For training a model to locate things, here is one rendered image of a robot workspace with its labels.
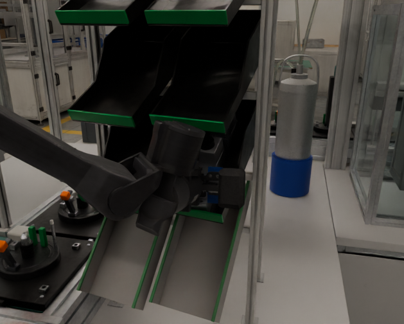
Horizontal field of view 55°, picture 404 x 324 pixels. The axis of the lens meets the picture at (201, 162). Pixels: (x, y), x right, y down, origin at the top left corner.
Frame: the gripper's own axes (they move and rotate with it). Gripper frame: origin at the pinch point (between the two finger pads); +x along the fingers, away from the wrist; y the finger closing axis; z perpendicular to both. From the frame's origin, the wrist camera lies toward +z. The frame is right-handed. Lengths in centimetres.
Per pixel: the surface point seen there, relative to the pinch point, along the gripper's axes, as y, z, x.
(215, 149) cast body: -1.9, 5.1, 5.2
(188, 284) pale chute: 3.2, -21.9, 6.0
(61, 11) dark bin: 19.6, 27.0, -9.4
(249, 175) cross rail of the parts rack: -7.3, -0.3, 11.1
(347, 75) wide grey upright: -30, 29, 112
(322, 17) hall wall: -11, 272, 1021
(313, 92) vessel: -17, 20, 82
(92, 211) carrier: 42, -17, 33
